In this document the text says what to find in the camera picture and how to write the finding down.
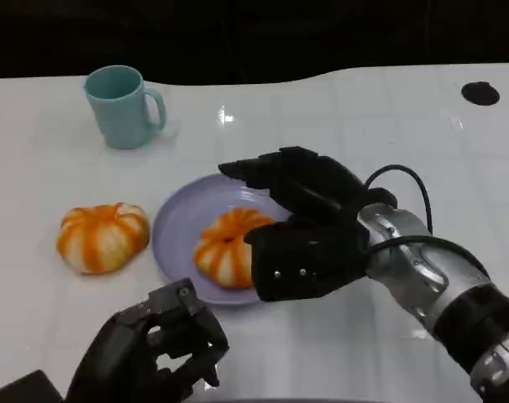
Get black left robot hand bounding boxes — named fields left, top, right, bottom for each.
left=65, top=277, right=231, bottom=403

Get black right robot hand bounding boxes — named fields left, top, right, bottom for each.
left=218, top=145, right=372, bottom=303

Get orange and white bread roll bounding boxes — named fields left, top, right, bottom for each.
left=192, top=207, right=276, bottom=290
left=55, top=202, right=151, bottom=276

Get lilac plate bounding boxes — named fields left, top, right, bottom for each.
left=151, top=173, right=297, bottom=310

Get black table hole cover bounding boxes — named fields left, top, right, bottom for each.
left=460, top=81, right=501, bottom=107

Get pale green mug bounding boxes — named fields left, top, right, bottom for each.
left=83, top=65, right=168, bottom=150

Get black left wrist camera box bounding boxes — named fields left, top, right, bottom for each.
left=0, top=369, right=66, bottom=403

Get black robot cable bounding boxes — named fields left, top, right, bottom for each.
left=368, top=234, right=491, bottom=276
left=365, top=164, right=434, bottom=234

